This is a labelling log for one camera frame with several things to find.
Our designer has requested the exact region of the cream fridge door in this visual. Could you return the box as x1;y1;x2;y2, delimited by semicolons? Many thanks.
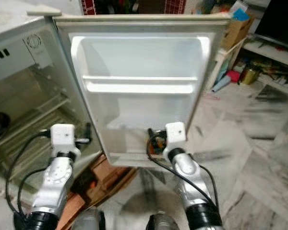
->
54;12;233;168

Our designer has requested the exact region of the wooden fridge stand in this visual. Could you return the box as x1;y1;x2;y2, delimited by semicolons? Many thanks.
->
58;153;137;230

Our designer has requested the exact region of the small grey fridge body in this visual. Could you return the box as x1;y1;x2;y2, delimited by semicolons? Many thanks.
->
0;0;96;192

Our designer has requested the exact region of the brown orange bottle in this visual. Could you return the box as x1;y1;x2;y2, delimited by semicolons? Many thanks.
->
152;137;164;154

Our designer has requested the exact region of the grey robot left leg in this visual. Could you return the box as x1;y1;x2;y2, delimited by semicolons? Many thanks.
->
72;207;106;230

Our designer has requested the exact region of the small red container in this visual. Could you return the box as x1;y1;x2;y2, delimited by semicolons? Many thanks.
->
226;71;240;82

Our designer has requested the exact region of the gold metal tin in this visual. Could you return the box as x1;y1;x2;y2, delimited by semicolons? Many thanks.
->
240;65;260;86

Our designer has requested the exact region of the brown cardboard box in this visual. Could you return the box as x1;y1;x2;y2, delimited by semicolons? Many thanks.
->
221;17;252;51

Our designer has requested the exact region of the white television cabinet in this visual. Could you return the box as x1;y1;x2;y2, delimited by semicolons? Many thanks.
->
242;41;288;96

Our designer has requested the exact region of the blue paper packet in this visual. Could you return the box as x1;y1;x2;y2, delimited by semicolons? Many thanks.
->
233;7;250;22

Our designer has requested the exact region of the black television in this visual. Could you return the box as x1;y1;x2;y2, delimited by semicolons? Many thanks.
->
254;0;288;51

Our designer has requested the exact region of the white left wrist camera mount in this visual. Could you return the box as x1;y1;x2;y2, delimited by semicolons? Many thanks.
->
50;124;76;153

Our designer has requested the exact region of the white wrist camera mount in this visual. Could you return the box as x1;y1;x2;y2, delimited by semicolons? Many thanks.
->
166;122;187;147
50;124;76;153

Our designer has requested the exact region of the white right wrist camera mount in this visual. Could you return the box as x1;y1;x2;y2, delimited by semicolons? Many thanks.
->
166;122;187;147

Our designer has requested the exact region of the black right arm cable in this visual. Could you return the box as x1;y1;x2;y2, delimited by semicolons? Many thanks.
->
201;164;219;204
146;141;219;209

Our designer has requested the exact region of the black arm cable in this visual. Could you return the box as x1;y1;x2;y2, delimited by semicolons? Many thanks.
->
201;164;219;204
5;132;52;230
18;167;48;226
146;141;219;209

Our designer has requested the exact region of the white wire fridge shelf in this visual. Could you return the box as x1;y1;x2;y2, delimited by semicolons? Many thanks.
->
0;93;72;168

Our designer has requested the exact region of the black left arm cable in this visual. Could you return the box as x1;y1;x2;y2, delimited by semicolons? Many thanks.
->
18;167;48;226
5;132;52;230

